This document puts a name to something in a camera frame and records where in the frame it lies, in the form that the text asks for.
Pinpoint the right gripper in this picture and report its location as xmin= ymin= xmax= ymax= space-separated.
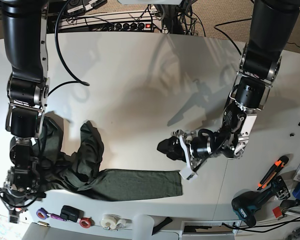
xmin=0 ymin=187 xmax=46 ymax=223

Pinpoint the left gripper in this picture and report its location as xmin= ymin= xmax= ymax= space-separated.
xmin=157 ymin=129 xmax=213 ymax=181

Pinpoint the dark green t-shirt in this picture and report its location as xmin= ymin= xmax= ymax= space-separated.
xmin=33 ymin=117 xmax=183 ymax=202

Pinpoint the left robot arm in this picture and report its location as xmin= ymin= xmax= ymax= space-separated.
xmin=157 ymin=0 xmax=300 ymax=181

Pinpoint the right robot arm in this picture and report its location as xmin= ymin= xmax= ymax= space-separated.
xmin=0 ymin=0 xmax=50 ymax=224

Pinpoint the purple tape roll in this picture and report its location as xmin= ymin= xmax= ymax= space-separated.
xmin=36 ymin=207 xmax=49 ymax=220

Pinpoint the red tape roll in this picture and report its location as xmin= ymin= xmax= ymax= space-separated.
xmin=79 ymin=217 xmax=92 ymax=229

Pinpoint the white paper roll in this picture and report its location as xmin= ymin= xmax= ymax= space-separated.
xmin=132 ymin=214 xmax=155 ymax=240

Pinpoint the clear tape dispenser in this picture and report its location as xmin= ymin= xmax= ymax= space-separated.
xmin=99 ymin=214 xmax=132 ymax=231

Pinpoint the orange black utility knife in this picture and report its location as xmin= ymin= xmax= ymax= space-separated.
xmin=256 ymin=155 xmax=290 ymax=191

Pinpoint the red square tag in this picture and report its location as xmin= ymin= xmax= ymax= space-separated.
xmin=272 ymin=206 xmax=283 ymax=219

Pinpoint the black power strip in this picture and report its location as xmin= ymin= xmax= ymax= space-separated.
xmin=88 ymin=22 xmax=162 ymax=33

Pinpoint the black action camera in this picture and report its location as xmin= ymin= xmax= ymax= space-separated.
xmin=60 ymin=205 xmax=81 ymax=223

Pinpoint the teal black cordless drill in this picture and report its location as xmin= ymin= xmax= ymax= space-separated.
xmin=231 ymin=176 xmax=291 ymax=228

